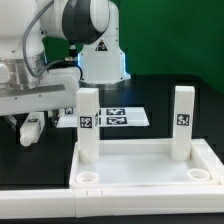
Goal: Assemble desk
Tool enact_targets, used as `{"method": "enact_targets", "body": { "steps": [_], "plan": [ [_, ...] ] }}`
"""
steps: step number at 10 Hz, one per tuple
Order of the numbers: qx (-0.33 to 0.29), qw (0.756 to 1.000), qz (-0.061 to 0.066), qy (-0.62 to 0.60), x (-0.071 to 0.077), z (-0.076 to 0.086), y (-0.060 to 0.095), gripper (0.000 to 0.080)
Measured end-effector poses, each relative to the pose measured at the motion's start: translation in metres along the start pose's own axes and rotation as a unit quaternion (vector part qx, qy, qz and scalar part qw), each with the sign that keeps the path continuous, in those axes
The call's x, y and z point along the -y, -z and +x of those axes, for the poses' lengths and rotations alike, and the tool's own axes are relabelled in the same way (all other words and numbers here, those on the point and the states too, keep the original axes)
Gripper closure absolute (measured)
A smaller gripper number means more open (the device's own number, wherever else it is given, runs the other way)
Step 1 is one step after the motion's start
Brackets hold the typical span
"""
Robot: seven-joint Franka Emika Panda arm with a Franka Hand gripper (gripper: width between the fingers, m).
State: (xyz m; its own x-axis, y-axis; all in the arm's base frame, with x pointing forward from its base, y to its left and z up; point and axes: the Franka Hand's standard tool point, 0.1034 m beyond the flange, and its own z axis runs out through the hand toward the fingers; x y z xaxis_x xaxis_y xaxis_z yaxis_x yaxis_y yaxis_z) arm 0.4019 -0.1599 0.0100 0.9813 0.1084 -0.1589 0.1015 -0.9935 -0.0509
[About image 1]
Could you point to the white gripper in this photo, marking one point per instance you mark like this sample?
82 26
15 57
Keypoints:
56 91

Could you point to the white desk top tray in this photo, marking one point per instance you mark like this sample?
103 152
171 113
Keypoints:
146 163

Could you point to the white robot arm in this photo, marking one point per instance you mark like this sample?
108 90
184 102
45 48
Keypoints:
51 48

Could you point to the white paper marker sheet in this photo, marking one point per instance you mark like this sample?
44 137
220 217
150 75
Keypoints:
112 117

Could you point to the white L-shaped fence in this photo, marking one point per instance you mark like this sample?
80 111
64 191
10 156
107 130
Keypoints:
55 203

